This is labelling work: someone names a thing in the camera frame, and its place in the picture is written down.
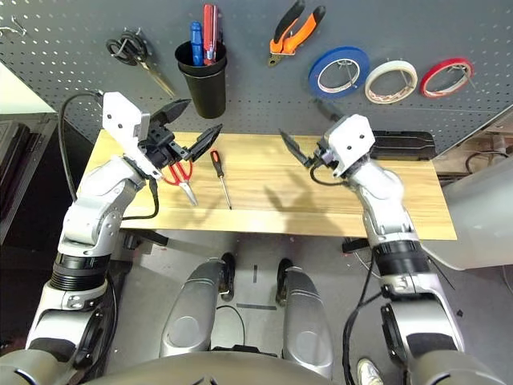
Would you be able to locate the black table bracket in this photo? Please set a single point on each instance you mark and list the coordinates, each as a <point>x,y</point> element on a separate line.
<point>154,237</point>
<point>354,245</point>

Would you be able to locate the black equipment case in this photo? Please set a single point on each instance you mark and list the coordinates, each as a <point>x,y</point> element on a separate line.
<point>20,160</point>

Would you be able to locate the black plastic cup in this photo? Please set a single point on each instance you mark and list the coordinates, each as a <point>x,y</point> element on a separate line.
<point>208,96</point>

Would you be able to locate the black right robot foot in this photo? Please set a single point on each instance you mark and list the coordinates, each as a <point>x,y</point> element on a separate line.
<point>284,280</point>

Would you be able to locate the grey metal pegboard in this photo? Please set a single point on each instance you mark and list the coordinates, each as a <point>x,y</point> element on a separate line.
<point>260,104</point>

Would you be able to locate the silver robot leg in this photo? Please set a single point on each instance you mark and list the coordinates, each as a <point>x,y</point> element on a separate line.
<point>306,321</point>
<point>188,317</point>

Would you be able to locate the orange black screwdriver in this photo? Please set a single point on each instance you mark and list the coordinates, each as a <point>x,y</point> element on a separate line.
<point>216,160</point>

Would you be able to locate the large white curved panel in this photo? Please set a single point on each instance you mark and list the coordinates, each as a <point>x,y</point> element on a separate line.
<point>481,224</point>

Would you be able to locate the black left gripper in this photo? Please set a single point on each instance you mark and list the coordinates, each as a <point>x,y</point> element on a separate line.
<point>160,146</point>

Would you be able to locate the metal peg hook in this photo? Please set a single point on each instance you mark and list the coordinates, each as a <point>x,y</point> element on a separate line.
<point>18,30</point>

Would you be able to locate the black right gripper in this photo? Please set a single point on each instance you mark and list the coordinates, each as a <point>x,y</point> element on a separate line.
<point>322,156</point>

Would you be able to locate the black robot foot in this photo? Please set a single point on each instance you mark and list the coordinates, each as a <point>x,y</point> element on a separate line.
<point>227,276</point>
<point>284,280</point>

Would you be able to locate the silver right robot leg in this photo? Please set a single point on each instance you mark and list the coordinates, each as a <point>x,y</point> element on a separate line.
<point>306,321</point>

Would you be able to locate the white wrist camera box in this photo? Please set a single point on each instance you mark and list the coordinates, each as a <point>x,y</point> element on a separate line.
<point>120,120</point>
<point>350,140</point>

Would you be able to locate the white tape roll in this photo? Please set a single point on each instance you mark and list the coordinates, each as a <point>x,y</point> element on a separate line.
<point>369,90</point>

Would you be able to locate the white sneaker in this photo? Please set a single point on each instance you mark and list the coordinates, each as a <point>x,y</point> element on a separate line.
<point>368,373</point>

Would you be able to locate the black plastic tool case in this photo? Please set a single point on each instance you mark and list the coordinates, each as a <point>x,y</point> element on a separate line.
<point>405,146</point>

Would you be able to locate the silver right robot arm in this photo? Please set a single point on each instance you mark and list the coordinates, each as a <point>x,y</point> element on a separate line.
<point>384,192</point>

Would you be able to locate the blue tape roll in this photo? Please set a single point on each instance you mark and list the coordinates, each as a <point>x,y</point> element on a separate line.
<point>313,78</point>

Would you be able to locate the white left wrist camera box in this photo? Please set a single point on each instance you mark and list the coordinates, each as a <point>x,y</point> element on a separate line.
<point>120,120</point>

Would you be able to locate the black left robot foot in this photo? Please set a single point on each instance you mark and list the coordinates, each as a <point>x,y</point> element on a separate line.
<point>227,276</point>

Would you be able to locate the silver left robot leg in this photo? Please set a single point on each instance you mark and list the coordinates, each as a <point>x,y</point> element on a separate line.
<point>188,317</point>

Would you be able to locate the orange black pliers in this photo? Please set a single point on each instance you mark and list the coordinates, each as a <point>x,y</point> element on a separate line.
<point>298,38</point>

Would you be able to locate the red tape roll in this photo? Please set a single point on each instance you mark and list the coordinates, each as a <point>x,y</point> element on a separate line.
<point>445,64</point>

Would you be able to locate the grey robot torso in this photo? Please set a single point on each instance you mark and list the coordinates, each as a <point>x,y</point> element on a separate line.
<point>200,371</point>

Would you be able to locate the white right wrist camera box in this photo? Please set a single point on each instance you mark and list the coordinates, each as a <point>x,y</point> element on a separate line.
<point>350,140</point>

